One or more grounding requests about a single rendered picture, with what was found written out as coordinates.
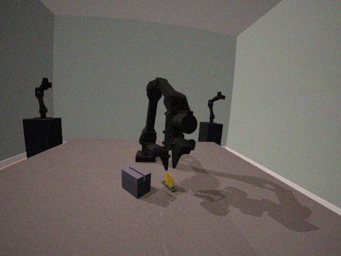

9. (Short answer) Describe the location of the gold coin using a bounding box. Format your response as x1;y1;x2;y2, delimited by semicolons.
165;173;174;187

